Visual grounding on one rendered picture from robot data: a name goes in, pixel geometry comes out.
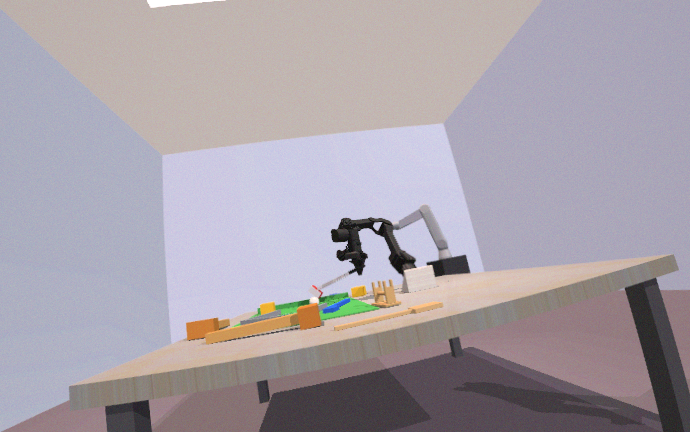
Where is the green flat mat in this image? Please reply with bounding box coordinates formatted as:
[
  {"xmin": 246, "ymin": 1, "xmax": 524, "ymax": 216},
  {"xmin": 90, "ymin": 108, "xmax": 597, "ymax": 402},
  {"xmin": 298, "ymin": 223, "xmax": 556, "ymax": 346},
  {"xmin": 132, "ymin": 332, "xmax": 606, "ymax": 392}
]
[{"xmin": 280, "ymin": 297, "xmax": 380, "ymax": 320}]

